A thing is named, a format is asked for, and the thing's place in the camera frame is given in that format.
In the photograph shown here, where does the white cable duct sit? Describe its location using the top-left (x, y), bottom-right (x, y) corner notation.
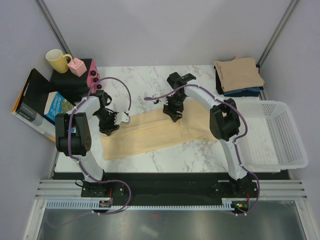
top-left (45, 199), bottom-right (239, 211)

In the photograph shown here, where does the cream yellow t shirt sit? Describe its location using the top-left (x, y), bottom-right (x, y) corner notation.
top-left (101, 100), bottom-right (216, 160)

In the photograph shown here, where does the folded tan t shirt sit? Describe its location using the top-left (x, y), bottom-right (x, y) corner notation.
top-left (213, 56), bottom-right (265, 92)

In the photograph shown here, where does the left aluminium frame post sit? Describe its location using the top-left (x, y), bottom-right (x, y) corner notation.
top-left (35, 0), bottom-right (71, 54)

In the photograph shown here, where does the black and pink box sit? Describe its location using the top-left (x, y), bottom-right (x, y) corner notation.
top-left (49, 58), bottom-right (100, 103)

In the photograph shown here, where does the yellow mug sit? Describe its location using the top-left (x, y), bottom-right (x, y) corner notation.
top-left (45, 49), bottom-right (73, 74)

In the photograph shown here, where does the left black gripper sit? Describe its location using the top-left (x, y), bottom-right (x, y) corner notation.
top-left (93, 108), bottom-right (120, 137)

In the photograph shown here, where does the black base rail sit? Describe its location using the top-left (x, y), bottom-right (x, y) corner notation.
top-left (53, 170), bottom-right (290, 205)

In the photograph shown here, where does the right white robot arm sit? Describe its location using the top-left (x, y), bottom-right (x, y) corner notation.
top-left (163, 72), bottom-right (247, 197)

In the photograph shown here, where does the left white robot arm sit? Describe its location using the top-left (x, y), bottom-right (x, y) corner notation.
top-left (55, 90), bottom-right (120, 197)

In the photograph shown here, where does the folded black t shirt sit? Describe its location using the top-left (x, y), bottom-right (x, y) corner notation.
top-left (214, 67), bottom-right (224, 95)

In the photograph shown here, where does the pink cube block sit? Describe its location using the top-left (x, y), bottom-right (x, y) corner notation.
top-left (67, 57), bottom-right (87, 77)

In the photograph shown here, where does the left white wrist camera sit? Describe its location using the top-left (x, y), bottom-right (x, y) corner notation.
top-left (114, 112), bottom-right (131, 125)

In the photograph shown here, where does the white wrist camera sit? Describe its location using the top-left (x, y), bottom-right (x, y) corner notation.
top-left (153, 97), bottom-right (168, 105)
top-left (114, 112), bottom-right (131, 125)

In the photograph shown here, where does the right aluminium frame post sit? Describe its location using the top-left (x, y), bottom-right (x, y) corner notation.
top-left (257, 0), bottom-right (301, 67)

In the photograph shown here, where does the blue paperback book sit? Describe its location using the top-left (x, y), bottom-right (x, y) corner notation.
top-left (44, 91), bottom-right (74, 122)

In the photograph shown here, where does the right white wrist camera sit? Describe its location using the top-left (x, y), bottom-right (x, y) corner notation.
top-left (153, 97), bottom-right (168, 105)

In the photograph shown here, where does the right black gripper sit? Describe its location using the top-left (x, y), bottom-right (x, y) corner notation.
top-left (162, 93), bottom-right (187, 123)

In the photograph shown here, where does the black orange file folder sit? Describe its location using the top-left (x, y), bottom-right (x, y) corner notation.
top-left (11, 68), bottom-right (56, 142)

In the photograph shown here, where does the white plastic basket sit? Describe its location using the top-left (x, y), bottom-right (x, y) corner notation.
top-left (236, 100), bottom-right (308, 171)

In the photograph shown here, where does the aluminium frame post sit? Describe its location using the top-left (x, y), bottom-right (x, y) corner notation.
top-left (35, 0), bottom-right (71, 54)
top-left (257, 0), bottom-right (301, 67)

